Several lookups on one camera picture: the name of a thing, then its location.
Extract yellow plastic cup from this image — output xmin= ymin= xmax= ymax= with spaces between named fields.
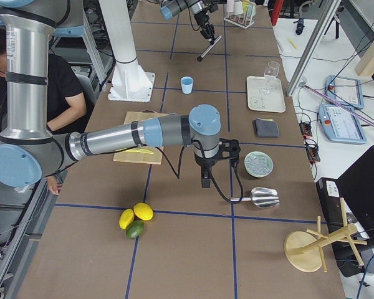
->
xmin=242 ymin=0 xmax=251 ymax=15

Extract steel ice scoop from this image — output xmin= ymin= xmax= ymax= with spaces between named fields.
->
xmin=229 ymin=187 xmax=280 ymax=209

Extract whole yellow lemons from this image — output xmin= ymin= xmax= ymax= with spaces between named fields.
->
xmin=118 ymin=209 xmax=135 ymax=230

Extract clear wine glass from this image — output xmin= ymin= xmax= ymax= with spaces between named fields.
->
xmin=262 ymin=61 xmax=280 ymax=93

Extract aluminium frame post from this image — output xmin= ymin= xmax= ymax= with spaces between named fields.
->
xmin=286 ymin=0 xmax=340 ymax=97

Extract teach pendant tablet near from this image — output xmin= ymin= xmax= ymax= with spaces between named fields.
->
xmin=319 ymin=104 xmax=367 ymax=145

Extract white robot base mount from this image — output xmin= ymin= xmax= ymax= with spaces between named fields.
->
xmin=99 ymin=0 xmax=155 ymax=102

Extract round wooden stand base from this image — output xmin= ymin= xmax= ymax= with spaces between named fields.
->
xmin=284 ymin=197 xmax=367 ymax=273

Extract green bowl of ice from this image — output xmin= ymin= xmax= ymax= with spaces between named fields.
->
xmin=244 ymin=151 xmax=274 ymax=178

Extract grey folded cloth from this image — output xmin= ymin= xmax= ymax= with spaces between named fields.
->
xmin=252 ymin=118 xmax=279 ymax=138

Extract pink plastic cup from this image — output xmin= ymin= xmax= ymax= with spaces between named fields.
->
xmin=226 ymin=0 xmax=234 ymax=14

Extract purple striped stick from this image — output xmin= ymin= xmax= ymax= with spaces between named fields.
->
xmin=304 ymin=84 xmax=374 ymax=132

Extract cream bear tray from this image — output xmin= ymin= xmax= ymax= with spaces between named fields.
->
xmin=246 ymin=76 xmax=286 ymax=113

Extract teach pendant tablet far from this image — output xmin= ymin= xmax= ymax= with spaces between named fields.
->
xmin=325 ymin=75 xmax=364 ymax=109

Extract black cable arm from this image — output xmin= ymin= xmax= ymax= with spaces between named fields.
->
xmin=161 ymin=140 xmax=253 ymax=205
xmin=185 ymin=4 xmax=203 ymax=32

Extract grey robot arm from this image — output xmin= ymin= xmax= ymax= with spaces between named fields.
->
xmin=0 ymin=1 xmax=221 ymax=187
xmin=160 ymin=0 xmax=218 ymax=45

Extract light blue plastic cup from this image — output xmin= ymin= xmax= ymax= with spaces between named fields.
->
xmin=180 ymin=76 xmax=194 ymax=94

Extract black laptop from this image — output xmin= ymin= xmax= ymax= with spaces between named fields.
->
xmin=316 ymin=146 xmax=374 ymax=263

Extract white wire cup rack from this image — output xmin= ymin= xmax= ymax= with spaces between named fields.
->
xmin=224 ymin=12 xmax=254 ymax=29

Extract seated person black shirt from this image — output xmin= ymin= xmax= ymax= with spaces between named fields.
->
xmin=0 ymin=22 xmax=89 ymax=194

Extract teach pendant tablet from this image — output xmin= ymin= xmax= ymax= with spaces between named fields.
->
xmin=325 ymin=75 xmax=364 ymax=109
xmin=319 ymin=104 xmax=367 ymax=145

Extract green lime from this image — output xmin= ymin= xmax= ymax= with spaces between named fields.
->
xmin=125 ymin=220 xmax=145 ymax=239

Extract white plastic cup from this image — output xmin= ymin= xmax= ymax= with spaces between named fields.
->
xmin=233 ymin=1 xmax=244 ymax=16

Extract green plastic cup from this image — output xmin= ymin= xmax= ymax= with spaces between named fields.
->
xmin=246 ymin=1 xmax=256 ymax=19

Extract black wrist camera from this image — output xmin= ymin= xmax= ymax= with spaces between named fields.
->
xmin=218 ymin=138 xmax=241 ymax=163

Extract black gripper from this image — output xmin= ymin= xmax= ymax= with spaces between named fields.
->
xmin=194 ymin=154 xmax=219 ymax=188
xmin=193 ymin=9 xmax=216 ymax=44

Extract wooden cutting board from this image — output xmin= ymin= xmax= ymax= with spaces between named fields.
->
xmin=112 ymin=111 xmax=170 ymax=165

